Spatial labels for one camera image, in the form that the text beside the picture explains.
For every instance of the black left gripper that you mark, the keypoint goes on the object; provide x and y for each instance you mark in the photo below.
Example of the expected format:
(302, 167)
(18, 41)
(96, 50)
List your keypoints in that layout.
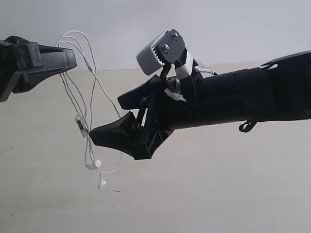
(25, 64)

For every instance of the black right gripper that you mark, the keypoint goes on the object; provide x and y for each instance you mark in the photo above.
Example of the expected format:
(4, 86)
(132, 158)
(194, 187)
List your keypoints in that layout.
(162, 107)

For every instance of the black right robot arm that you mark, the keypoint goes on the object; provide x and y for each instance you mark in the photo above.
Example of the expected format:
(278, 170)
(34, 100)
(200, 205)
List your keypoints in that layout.
(280, 90)

